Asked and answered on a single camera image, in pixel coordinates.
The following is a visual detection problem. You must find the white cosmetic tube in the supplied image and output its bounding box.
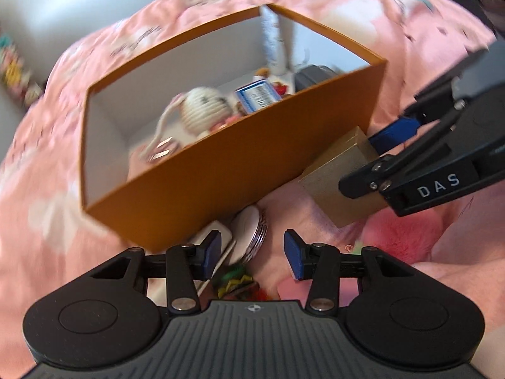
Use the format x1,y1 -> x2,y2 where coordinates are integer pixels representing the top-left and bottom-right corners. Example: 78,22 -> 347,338
260,6 -> 288,75

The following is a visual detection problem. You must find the blue barcode card pink edge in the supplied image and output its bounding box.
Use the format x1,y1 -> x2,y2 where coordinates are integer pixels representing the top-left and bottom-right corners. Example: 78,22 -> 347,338
234,79 -> 282,115

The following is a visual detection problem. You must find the pink printed blanket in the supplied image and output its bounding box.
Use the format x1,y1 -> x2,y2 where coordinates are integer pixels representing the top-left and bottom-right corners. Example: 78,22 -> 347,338
0,0 -> 505,379

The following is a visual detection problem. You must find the long white box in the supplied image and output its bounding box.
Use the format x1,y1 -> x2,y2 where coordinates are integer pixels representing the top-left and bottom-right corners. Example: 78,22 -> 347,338
148,221 -> 237,309

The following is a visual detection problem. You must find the orange cardboard box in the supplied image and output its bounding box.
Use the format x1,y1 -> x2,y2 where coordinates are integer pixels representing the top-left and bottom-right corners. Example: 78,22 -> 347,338
79,3 -> 387,251

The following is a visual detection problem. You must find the round silver compact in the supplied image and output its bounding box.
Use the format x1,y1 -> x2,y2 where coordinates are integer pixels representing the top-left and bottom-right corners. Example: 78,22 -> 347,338
229,205 -> 270,266

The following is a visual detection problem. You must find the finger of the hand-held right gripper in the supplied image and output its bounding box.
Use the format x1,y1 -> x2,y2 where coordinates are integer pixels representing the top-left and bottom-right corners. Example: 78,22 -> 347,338
369,49 -> 492,154
338,115 -> 481,218

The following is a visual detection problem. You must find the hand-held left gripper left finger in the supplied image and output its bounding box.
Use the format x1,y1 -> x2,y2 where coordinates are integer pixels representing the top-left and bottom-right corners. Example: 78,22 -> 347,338
91,231 -> 222,312

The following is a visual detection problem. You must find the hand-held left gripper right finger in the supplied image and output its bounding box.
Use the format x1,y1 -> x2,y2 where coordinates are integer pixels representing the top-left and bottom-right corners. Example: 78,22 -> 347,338
284,229 -> 419,312

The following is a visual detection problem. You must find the gold box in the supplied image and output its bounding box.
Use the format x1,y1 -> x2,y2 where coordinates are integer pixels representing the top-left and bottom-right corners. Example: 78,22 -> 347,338
298,125 -> 389,229

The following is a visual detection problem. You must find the dark flat box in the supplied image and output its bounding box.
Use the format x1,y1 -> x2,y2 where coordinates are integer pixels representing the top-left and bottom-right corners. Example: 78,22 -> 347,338
294,64 -> 348,95

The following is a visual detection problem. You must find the pink plush toy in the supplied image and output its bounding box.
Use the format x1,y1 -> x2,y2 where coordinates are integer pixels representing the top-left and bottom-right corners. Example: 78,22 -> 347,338
16,81 -> 44,105

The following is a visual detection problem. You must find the red green feather toy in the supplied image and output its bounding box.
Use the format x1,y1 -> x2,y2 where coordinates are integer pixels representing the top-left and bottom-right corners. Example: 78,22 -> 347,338
215,264 -> 273,301

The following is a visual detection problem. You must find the pink fluffy plush ball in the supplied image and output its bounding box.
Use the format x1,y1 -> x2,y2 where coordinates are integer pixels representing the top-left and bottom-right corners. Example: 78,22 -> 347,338
355,211 -> 448,265

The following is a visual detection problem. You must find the plush toy with blue scarf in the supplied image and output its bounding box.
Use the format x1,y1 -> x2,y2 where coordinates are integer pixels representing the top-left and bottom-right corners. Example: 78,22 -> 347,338
252,67 -> 296,97

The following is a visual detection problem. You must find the white crocheted bunny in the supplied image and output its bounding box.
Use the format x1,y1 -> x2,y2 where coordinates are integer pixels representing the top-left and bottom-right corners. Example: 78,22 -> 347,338
142,87 -> 237,159

